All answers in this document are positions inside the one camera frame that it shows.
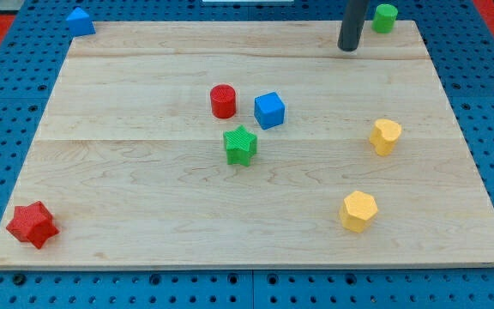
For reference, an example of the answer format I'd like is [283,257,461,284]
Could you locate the blue cube block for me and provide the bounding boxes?
[254,92,285,130]

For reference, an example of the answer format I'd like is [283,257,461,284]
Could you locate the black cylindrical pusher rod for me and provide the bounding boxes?
[337,0,370,52]

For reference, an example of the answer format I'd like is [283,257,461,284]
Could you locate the green cylinder block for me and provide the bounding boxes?
[371,3,399,33]

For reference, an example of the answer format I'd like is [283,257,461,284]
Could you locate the red star block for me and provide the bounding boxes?
[6,201,60,249]

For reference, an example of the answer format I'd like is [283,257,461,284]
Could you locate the blue triangle block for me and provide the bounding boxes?
[65,7,96,37]

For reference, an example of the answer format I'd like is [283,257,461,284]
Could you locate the yellow heart block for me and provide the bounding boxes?
[369,118,402,156]

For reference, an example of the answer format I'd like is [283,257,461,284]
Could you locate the light wooden board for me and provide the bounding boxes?
[0,21,494,270]

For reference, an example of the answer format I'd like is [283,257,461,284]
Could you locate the yellow hexagon block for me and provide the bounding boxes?
[339,191,378,233]

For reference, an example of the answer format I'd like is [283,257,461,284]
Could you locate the green star block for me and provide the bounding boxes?
[223,125,257,167]

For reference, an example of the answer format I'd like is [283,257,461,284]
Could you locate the red cylinder block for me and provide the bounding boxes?
[209,84,236,118]

